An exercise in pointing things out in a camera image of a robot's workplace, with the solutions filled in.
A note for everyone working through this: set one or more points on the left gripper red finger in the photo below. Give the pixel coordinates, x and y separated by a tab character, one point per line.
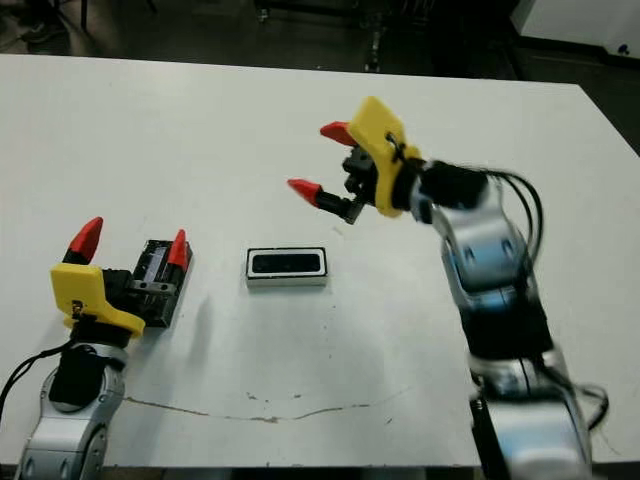
86	240
177	255

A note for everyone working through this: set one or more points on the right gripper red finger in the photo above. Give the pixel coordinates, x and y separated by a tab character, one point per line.
340	132
312	192

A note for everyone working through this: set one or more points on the black rolling cart frame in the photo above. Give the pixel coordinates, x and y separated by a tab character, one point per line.
372	30

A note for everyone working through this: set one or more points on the dark shoe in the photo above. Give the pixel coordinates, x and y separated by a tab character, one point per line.
42	32

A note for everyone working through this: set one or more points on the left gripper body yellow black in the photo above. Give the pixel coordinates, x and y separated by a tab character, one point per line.
80	295

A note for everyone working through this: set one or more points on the black phone-like camera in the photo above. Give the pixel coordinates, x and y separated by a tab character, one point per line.
285	263

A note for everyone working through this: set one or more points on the black glossy box lid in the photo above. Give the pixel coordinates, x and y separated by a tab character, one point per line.
155	260

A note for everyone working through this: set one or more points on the white camera box base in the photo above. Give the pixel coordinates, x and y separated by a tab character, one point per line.
287	282

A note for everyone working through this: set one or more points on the white cabinet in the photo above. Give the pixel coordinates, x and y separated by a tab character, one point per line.
575	20

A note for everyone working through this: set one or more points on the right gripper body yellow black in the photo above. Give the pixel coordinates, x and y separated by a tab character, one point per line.
382	145

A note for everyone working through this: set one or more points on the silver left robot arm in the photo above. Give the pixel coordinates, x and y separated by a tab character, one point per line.
75	430

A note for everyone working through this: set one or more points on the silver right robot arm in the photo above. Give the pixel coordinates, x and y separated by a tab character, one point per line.
505	310

